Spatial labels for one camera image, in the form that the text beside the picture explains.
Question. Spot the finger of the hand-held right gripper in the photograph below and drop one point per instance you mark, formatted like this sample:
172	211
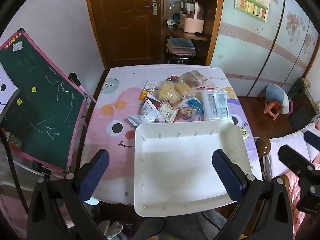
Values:
312	138
292	157

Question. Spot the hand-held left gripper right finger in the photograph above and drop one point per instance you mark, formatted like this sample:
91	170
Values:
226	175

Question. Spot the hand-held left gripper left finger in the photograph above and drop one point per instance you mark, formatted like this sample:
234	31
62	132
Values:
93	172

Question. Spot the white plastic tray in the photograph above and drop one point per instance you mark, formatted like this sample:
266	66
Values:
180	160

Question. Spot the large clear white packet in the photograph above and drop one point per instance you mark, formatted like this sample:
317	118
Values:
215	103

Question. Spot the clear bag of yellow snacks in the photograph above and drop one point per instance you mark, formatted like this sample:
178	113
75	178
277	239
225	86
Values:
166	91
184	90

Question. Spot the pink blanket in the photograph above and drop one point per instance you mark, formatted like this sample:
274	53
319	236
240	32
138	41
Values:
295	192

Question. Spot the white pillow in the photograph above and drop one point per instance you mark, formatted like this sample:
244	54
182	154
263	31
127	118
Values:
287	140

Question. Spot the dark wooden cabinet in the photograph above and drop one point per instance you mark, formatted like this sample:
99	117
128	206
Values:
302	112

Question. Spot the wooden bedpost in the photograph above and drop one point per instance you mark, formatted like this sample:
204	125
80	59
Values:
262	147

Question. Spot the pink plastic stool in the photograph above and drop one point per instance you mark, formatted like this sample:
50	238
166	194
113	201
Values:
272	107

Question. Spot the beige plush slipper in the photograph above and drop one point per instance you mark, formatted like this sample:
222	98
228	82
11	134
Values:
110	227

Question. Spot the blue white cushion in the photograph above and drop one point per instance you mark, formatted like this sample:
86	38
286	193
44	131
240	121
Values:
273	92

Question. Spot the cartoon printed tablecloth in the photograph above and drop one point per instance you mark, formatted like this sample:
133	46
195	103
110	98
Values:
112	110

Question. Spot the white grey crinkled packet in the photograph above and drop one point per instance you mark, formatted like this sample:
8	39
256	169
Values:
150	107
145	119

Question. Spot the brown cookie packet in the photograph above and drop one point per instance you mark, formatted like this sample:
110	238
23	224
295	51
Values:
187	112

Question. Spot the blue snack packet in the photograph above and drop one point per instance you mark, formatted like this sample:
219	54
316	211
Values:
195	103

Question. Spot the red beige label packet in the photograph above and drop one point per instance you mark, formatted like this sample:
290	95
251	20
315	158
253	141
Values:
167	111

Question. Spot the clear packet with red strip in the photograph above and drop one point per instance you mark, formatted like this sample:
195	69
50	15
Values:
207	86

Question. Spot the dark red packet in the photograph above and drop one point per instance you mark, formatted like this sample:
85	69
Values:
153	98

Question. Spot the tan bread packet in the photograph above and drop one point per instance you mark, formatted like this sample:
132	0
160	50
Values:
193	78

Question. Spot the floral sliding wardrobe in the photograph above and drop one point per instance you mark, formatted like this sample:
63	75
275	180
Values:
250	55

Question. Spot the white paper with black dots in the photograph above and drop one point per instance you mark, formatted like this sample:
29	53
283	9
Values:
6	90

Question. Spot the black glossy bag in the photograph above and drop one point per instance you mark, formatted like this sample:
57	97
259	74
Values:
181	60

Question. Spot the stack of folded towels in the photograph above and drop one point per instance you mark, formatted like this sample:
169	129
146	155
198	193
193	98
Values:
181	46

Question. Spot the brown wooden door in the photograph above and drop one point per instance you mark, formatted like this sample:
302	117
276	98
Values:
125	25

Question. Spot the wooden corner shelf unit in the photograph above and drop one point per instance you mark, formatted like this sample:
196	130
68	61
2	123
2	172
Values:
215	17

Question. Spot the small toy figures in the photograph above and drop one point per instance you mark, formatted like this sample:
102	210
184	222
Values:
173	23

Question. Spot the green chalkboard easel pink frame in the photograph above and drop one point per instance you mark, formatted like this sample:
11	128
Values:
37	92

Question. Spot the colourful wall poster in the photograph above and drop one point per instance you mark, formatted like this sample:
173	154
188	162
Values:
252	5

